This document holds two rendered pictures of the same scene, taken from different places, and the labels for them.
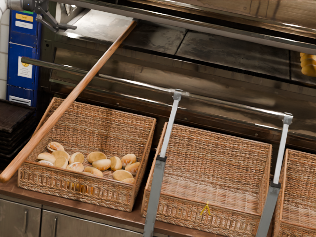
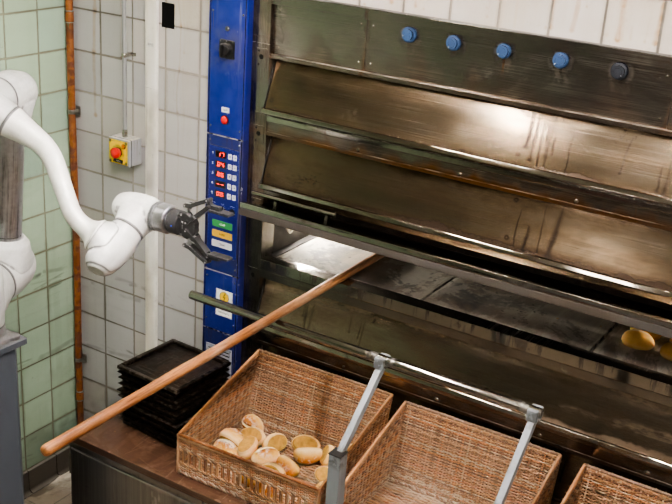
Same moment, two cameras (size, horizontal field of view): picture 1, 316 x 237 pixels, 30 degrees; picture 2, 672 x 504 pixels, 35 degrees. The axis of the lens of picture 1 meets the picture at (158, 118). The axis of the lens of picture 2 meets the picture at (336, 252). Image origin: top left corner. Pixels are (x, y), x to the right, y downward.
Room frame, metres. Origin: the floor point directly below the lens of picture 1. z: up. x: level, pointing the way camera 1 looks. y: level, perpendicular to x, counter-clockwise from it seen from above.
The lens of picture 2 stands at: (-0.24, -1.02, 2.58)
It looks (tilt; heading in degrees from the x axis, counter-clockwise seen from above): 22 degrees down; 23
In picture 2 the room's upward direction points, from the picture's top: 4 degrees clockwise
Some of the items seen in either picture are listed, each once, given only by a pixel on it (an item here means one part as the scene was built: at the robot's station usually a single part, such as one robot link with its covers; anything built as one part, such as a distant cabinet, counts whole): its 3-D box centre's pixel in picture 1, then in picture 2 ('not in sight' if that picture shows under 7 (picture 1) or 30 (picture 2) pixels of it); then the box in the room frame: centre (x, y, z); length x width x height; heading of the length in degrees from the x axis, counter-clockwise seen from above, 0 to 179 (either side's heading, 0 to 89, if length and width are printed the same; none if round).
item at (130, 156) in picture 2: not in sight; (124, 150); (2.84, 1.18, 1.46); 0.10 x 0.07 x 0.10; 83
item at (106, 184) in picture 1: (90, 151); (285, 432); (2.51, 0.30, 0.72); 0.56 x 0.49 x 0.28; 85
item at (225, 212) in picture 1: (209, 178); (445, 495); (2.44, -0.29, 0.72); 0.56 x 0.49 x 0.28; 84
